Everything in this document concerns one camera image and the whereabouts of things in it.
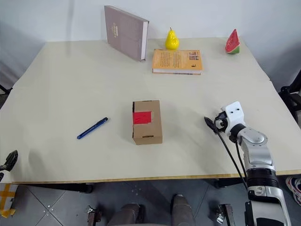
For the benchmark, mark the rusty metal foot bracket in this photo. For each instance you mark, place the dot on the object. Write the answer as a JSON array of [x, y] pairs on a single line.
[[94, 216], [224, 215]]

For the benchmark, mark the yellow pear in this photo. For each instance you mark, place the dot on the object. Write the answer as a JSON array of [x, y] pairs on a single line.
[[172, 41]]

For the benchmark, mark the red tape patch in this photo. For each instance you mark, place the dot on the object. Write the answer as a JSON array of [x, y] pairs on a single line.
[[141, 117]]

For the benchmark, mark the black metal stand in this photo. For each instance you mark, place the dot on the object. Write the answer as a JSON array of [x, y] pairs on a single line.
[[4, 89]]

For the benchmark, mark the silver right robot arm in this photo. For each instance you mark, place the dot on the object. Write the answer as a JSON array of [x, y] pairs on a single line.
[[257, 150]]

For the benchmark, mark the white red blue sneaker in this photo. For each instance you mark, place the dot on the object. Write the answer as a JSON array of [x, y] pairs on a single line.
[[295, 189]]

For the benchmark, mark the blue pen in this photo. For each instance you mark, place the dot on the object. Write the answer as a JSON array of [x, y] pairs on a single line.
[[91, 129]]

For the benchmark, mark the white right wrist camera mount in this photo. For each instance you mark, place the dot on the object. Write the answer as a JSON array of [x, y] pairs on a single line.
[[235, 115]]

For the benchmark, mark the black table frame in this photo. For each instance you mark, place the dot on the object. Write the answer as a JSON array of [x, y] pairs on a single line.
[[85, 188]]

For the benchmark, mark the red watermelon slice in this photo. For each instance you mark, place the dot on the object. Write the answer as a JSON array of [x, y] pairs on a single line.
[[232, 43]]

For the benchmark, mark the dark rounded brown shape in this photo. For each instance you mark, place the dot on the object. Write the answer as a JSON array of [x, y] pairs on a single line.
[[127, 215], [183, 210]]

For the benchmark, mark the grey-brown hardcover book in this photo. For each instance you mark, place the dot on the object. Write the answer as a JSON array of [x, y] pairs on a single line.
[[124, 33]]

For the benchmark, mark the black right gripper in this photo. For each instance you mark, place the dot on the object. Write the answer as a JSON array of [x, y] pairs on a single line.
[[221, 124]]

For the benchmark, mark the orange paperback book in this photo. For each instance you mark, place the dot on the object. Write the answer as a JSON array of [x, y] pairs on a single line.
[[174, 58]]

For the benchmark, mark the black metal chair frame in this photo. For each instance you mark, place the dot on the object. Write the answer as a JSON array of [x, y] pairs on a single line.
[[290, 94]]

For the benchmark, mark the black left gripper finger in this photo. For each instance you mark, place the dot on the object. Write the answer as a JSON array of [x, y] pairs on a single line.
[[11, 160]]

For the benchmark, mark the brown cardboard box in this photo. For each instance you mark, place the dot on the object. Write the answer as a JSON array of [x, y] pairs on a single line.
[[148, 133]]

